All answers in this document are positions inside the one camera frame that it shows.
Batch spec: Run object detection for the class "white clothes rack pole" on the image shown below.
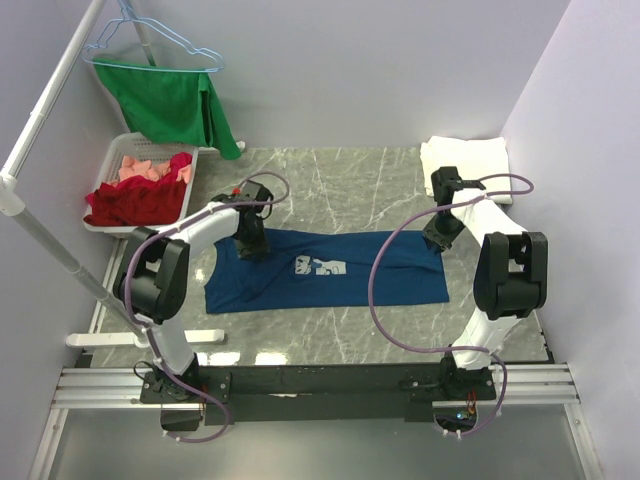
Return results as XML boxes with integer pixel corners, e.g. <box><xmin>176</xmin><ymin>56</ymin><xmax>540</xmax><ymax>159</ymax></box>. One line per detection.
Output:
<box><xmin>0</xmin><ymin>0</ymin><xmax>156</xmax><ymax>346</ymax></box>

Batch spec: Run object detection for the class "green hanging cloth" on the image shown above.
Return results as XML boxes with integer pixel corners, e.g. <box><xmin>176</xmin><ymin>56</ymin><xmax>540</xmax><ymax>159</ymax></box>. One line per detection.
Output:
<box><xmin>94</xmin><ymin>59</ymin><xmax>241</xmax><ymax>160</ymax></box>

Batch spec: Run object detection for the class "pink garment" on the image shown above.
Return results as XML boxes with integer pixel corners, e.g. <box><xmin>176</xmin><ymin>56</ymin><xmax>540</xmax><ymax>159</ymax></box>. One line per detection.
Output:
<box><xmin>118</xmin><ymin>155</ymin><xmax>192</xmax><ymax>183</ymax></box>

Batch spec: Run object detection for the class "magenta garment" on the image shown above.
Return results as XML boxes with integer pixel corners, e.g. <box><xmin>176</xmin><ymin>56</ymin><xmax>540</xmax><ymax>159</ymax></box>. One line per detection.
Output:
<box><xmin>169</xmin><ymin>152</ymin><xmax>193</xmax><ymax>177</ymax></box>

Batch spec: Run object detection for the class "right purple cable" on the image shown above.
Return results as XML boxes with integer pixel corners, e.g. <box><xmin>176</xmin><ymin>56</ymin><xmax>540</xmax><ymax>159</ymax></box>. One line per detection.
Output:
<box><xmin>367</xmin><ymin>172</ymin><xmax>535</xmax><ymax>439</ymax></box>

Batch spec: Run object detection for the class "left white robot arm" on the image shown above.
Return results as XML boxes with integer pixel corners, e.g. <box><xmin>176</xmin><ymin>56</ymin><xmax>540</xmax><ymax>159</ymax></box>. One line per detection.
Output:
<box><xmin>113</xmin><ymin>180</ymin><xmax>275</xmax><ymax>402</ymax></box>

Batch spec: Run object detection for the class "light blue wire hanger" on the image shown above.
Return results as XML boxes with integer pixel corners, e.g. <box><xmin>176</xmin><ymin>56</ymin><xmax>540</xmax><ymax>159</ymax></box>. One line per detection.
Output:
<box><xmin>81</xmin><ymin>1</ymin><xmax>226</xmax><ymax>74</ymax></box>

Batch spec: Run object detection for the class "folded white t shirt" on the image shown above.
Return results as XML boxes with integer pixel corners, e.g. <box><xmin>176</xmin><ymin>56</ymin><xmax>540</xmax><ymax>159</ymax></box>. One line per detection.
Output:
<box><xmin>420</xmin><ymin>136</ymin><xmax>510</xmax><ymax>197</ymax></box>

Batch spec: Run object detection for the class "blue mickey t shirt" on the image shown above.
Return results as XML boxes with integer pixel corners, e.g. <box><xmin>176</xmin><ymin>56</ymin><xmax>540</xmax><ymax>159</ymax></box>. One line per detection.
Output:
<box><xmin>204</xmin><ymin>229</ymin><xmax>449</xmax><ymax>314</ymax></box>

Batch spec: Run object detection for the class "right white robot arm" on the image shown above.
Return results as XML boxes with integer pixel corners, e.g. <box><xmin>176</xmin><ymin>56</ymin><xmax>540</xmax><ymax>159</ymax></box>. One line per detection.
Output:
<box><xmin>423</xmin><ymin>166</ymin><xmax>549</xmax><ymax>399</ymax></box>

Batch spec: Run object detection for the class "dark red garment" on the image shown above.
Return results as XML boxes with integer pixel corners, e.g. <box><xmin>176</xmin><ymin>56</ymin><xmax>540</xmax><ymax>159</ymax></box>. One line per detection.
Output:
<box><xmin>84</xmin><ymin>177</ymin><xmax>187</xmax><ymax>227</ymax></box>

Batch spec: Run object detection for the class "purple cable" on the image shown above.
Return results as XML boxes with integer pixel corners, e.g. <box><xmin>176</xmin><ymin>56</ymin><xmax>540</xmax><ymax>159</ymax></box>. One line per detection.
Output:
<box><xmin>367</xmin><ymin>172</ymin><xmax>535</xmax><ymax>439</ymax></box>
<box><xmin>122</xmin><ymin>170</ymin><xmax>292</xmax><ymax>445</ymax></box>

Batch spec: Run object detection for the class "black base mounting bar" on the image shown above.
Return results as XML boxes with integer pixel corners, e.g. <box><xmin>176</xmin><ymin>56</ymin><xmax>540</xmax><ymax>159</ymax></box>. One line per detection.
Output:
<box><xmin>140</xmin><ymin>358</ymin><xmax>497</xmax><ymax>431</ymax></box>

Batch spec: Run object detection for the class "white rack foot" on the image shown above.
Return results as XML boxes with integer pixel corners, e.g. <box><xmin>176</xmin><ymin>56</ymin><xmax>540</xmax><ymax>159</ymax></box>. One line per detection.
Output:
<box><xmin>65</xmin><ymin>329</ymin><xmax>226</xmax><ymax>350</ymax></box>

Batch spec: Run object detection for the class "aluminium rail frame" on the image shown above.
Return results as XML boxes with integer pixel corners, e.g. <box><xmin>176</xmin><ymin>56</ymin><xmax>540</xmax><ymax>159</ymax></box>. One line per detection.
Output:
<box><xmin>28</xmin><ymin>364</ymin><xmax>605</xmax><ymax>479</ymax></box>

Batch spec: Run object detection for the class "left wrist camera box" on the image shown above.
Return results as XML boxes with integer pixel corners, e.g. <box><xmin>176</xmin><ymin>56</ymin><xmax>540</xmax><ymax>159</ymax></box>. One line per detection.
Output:
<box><xmin>232</xmin><ymin>180</ymin><xmax>262</xmax><ymax>200</ymax></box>

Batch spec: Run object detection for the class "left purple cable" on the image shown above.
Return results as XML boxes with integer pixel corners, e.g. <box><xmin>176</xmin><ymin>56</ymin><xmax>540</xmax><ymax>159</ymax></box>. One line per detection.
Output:
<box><xmin>122</xmin><ymin>170</ymin><xmax>292</xmax><ymax>445</ymax></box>

